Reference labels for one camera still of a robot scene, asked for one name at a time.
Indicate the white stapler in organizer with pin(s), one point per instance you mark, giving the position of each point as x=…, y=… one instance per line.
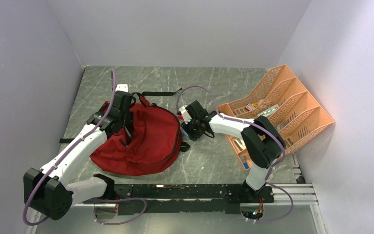
x=240, y=144

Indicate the white green ruler case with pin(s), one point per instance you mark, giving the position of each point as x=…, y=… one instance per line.
x=269, y=111

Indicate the orange plastic desk organizer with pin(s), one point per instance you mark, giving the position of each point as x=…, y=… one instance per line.
x=299, y=116

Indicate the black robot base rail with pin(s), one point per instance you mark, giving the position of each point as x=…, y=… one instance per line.
x=227, y=198

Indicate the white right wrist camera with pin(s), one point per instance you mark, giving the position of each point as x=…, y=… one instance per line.
x=184, y=113

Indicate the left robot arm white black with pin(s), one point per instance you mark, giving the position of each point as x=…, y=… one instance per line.
x=49, y=191

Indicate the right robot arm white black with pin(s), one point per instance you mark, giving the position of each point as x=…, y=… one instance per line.
x=262, y=141

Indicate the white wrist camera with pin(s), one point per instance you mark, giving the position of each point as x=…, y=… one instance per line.
x=184, y=113
x=122, y=87

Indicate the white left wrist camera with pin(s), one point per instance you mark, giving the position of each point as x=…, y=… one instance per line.
x=122, y=87

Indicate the red student backpack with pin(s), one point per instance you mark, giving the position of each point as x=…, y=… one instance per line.
x=153, y=143

